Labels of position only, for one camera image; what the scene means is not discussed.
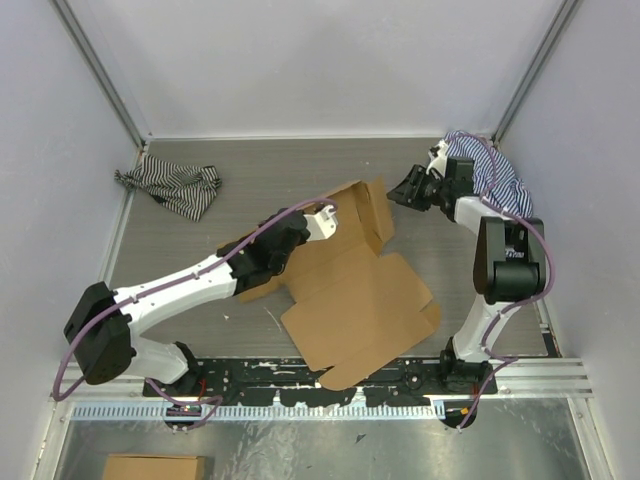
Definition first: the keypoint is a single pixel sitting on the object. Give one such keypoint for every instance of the left aluminium frame post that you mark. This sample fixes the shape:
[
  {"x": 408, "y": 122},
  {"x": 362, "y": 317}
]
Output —
[{"x": 72, "y": 24}]

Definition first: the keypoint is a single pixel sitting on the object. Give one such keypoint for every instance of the brown cardboard box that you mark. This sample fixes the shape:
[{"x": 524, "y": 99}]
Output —
[{"x": 355, "y": 308}]

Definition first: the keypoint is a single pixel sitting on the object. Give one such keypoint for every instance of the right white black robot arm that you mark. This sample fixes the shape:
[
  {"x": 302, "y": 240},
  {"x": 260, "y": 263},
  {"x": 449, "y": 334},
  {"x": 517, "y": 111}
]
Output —
[{"x": 509, "y": 268}]

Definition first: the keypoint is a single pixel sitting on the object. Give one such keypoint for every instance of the small cardboard box foreground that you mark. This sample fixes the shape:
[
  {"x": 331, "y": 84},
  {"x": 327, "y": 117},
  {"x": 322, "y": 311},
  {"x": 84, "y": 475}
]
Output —
[{"x": 154, "y": 467}]

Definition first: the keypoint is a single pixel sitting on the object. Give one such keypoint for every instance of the blue white striped cloth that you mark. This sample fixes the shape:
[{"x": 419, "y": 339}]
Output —
[{"x": 495, "y": 179}]

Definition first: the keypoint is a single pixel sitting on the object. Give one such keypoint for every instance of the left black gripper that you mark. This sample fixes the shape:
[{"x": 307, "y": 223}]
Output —
[{"x": 305, "y": 237}]

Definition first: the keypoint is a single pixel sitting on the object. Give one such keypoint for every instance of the black white striped cloth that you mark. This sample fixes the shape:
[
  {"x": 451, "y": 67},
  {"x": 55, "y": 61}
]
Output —
[{"x": 183, "y": 189}]

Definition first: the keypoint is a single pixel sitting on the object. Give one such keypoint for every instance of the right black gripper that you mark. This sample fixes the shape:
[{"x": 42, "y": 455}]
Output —
[{"x": 404, "y": 193}]

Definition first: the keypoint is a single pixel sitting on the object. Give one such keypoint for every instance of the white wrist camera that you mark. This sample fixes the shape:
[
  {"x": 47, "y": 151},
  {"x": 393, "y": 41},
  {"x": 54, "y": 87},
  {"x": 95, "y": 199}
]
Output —
[
  {"x": 321, "y": 224},
  {"x": 438, "y": 155}
]

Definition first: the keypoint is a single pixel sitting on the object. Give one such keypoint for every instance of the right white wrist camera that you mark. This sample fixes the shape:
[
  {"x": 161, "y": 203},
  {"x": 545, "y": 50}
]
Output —
[{"x": 438, "y": 155}]

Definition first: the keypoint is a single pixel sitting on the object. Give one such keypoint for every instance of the right aluminium frame post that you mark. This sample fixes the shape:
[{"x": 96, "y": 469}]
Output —
[{"x": 560, "y": 22}]

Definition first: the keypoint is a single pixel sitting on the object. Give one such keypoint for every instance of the aluminium frame post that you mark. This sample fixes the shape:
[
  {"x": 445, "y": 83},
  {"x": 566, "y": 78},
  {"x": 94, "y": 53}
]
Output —
[
  {"x": 72, "y": 24},
  {"x": 560, "y": 22}
]

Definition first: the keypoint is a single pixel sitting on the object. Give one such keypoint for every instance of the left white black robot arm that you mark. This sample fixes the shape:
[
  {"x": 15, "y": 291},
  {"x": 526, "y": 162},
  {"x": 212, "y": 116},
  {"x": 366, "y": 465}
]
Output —
[{"x": 106, "y": 328}]

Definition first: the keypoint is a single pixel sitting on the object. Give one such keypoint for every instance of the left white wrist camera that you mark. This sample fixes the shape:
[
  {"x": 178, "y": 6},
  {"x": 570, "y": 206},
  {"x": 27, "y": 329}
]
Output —
[{"x": 321, "y": 224}]

